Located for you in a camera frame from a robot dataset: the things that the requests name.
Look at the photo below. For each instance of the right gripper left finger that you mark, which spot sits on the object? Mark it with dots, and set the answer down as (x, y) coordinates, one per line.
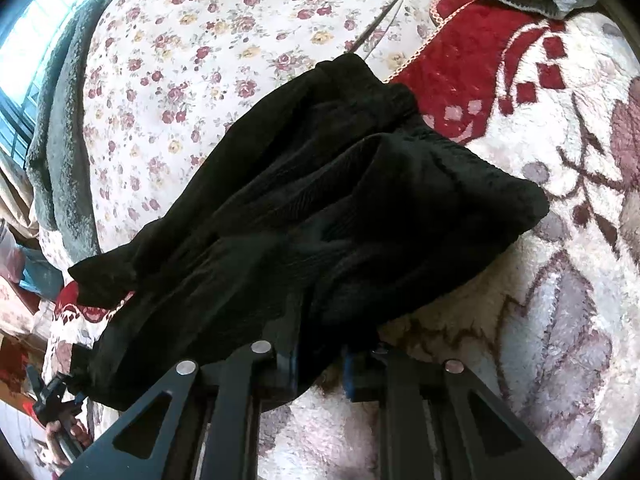
(196, 422)

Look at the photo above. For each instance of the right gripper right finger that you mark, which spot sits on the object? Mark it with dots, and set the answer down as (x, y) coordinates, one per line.
(440, 421)

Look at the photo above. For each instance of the black pants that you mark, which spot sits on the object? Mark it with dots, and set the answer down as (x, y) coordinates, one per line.
(331, 198)

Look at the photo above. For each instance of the blue packet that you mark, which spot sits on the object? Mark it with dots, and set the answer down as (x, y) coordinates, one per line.
(39, 276)

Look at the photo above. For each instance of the red white plush blanket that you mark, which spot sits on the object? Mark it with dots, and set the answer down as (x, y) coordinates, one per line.
(553, 324)

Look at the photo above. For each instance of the grey fleece blanket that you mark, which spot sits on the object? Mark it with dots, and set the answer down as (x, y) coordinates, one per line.
(57, 164)

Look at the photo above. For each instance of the floral quilt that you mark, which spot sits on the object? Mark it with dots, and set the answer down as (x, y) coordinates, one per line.
(165, 80)

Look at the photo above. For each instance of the window with bars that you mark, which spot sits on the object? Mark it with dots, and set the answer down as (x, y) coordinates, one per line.
(29, 30)

